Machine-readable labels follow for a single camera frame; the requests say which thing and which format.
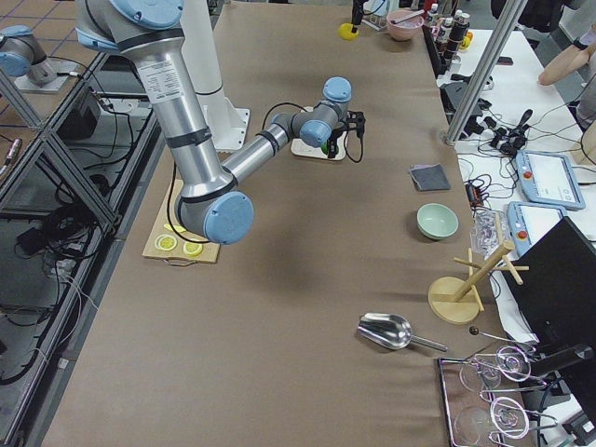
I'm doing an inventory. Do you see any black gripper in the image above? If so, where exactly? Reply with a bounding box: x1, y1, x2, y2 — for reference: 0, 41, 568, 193
327, 122, 346, 159
351, 0, 366, 34

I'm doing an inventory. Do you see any yellow lemon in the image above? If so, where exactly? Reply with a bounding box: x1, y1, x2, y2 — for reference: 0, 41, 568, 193
338, 22, 359, 41

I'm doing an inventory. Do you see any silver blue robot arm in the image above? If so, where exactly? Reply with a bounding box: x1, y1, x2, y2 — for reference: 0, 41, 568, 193
75, 1, 352, 245

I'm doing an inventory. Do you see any cream rabbit tray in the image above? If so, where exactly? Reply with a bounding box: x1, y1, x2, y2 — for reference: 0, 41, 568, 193
291, 132, 348, 162

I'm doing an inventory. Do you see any pink bowl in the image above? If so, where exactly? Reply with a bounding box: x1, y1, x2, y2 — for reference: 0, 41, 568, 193
386, 9, 424, 42

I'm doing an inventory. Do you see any grey folded cloth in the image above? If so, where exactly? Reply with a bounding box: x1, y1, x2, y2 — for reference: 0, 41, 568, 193
409, 164, 451, 192

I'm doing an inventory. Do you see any green bowl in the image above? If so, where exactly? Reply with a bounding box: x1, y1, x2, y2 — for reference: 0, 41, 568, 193
416, 203, 459, 240

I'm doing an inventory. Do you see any lemon slice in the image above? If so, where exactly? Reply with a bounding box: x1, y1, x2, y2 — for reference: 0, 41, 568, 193
183, 241, 204, 258
154, 234, 178, 252

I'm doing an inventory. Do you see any wooden cutting board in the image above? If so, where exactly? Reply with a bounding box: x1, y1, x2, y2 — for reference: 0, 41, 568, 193
142, 180, 220, 266

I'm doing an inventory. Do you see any metal scoop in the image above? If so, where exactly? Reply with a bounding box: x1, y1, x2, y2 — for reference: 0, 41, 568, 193
358, 312, 449, 352

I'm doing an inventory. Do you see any wooden mug tree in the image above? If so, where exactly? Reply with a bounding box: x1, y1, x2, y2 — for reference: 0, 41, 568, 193
427, 240, 529, 325

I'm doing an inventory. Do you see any blue teach pendant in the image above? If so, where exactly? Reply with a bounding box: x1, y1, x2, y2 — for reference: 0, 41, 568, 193
515, 150, 586, 210
507, 201, 567, 257

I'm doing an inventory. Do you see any black monitor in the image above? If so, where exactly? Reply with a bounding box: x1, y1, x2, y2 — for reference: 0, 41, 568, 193
508, 217, 595, 421

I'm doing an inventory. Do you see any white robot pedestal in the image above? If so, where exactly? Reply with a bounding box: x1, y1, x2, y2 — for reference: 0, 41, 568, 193
181, 0, 251, 153

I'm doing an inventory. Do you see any aluminium frame post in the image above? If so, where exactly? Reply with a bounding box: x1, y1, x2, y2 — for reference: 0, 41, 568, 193
444, 0, 527, 146

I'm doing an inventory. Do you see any wire glass rack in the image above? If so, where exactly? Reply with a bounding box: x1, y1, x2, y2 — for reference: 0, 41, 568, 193
438, 345, 558, 446

